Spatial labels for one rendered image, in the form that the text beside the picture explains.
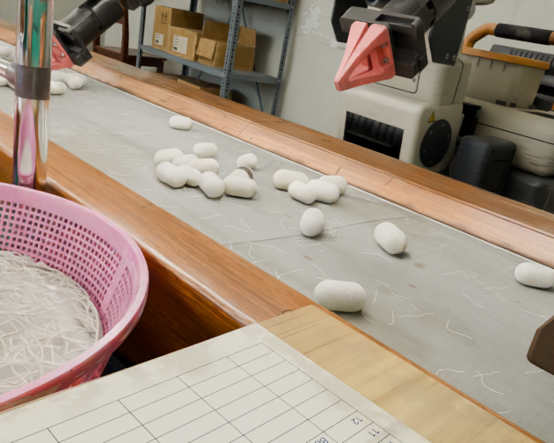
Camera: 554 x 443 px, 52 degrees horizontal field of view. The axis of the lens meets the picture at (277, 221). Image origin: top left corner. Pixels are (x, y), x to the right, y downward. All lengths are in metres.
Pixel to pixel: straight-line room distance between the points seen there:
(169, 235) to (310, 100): 3.09
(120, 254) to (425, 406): 0.20
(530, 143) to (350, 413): 1.19
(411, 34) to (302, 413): 0.53
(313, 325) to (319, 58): 3.18
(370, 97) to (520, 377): 0.94
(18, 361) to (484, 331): 0.29
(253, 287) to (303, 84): 3.20
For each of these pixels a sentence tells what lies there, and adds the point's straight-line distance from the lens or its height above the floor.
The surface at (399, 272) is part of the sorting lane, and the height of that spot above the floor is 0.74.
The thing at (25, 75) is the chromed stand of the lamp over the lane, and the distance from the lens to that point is 0.43.
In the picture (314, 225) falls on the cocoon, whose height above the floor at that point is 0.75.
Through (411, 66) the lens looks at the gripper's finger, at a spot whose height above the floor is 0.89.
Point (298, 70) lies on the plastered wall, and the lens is 3.55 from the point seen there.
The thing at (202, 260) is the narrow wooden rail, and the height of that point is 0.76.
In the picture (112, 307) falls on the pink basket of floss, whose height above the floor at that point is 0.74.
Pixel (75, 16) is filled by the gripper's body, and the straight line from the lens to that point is 1.08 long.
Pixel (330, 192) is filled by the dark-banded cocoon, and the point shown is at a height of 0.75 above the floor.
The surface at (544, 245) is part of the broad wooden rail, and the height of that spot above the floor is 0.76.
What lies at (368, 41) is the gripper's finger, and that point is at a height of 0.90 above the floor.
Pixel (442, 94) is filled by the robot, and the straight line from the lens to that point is 1.21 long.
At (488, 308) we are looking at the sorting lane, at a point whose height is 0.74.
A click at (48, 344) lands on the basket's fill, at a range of 0.32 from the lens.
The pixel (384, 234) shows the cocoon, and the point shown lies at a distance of 0.49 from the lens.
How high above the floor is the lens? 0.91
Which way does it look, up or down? 20 degrees down
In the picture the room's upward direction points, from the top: 11 degrees clockwise
